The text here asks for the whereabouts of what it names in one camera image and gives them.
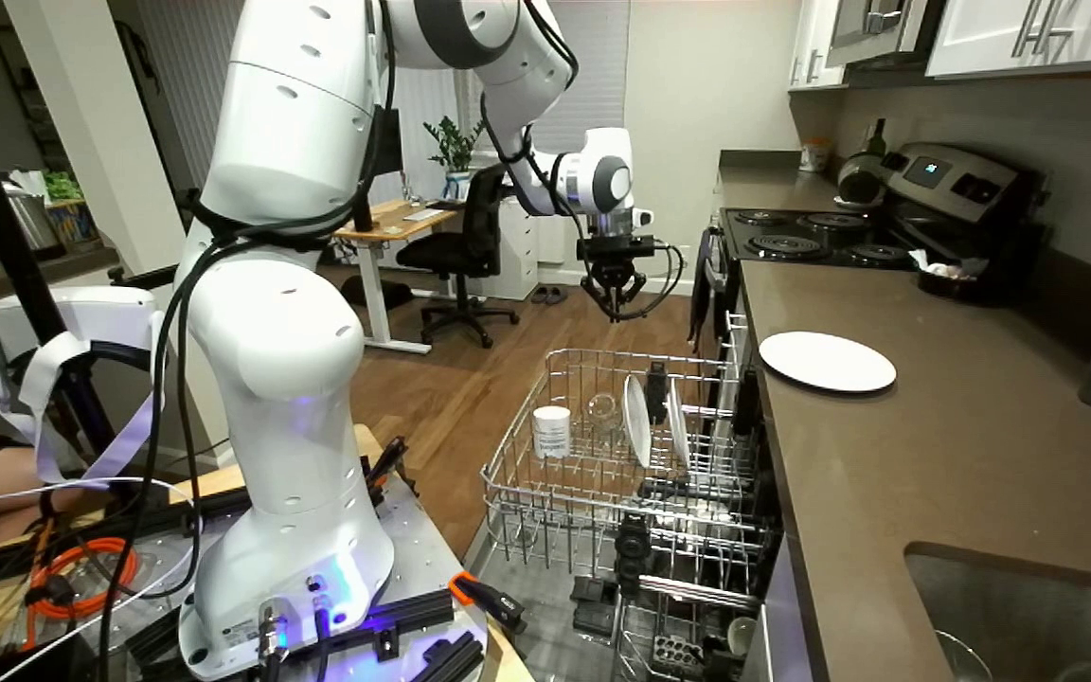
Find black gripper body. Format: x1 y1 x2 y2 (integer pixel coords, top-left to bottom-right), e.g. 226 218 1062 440
576 232 660 280

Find white round plate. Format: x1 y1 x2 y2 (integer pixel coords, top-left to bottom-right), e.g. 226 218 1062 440
756 330 901 396
619 372 656 472
660 374 699 472

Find loaded lower dishwasher rack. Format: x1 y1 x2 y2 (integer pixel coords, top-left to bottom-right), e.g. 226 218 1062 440
569 486 783 682

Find built-in dishwasher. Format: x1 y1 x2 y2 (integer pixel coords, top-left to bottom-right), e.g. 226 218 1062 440
461 478 816 682

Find clear drinking glass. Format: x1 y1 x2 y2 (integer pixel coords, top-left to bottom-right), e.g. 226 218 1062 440
931 623 998 682
579 390 631 445

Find black office chair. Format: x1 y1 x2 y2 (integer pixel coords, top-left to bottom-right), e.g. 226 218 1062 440
396 161 523 352

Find white plastic cup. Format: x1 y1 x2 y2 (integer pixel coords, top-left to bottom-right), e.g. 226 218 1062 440
532 401 576 460

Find black stainless electric stove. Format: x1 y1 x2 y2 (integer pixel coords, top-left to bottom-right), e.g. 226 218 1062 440
690 138 1051 352

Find white window blind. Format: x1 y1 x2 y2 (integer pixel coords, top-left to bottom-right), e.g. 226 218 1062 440
560 0 636 135

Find green potted plant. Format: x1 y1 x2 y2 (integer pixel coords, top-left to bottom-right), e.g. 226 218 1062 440
425 112 484 204

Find wooden desk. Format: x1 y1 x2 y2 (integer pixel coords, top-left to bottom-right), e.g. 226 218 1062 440
330 199 468 361

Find black orange bar clamp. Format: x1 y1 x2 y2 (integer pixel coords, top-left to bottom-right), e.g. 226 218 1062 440
363 433 421 503
447 566 532 637

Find white upper cabinet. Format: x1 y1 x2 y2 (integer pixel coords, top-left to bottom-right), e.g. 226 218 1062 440
783 0 849 92
921 0 1091 80

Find black pan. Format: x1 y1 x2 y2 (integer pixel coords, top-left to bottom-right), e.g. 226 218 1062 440
905 242 998 302

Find metal robot table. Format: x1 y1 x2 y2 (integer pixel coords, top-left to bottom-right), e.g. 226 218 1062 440
0 421 540 682

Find stainless over-range microwave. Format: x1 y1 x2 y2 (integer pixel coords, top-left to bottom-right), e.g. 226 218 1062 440
825 0 950 68

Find white base cabinet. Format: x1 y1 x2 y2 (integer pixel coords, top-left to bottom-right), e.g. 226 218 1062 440
756 553 825 682

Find black metal bar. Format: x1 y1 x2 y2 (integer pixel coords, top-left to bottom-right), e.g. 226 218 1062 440
410 627 493 682
360 590 461 638

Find stainless steel sink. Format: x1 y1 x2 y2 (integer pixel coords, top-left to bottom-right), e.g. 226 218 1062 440
901 541 1091 682

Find black tripod pole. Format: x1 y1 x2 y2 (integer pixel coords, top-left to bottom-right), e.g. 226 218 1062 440
0 50 123 464

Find metal wire dishwasher rack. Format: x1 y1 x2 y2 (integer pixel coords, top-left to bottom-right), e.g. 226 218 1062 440
476 343 769 582

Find white strap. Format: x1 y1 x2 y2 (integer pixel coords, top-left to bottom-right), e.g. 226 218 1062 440
0 280 181 497

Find orange cable coil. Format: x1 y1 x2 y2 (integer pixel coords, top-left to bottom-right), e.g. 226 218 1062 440
18 535 144 622

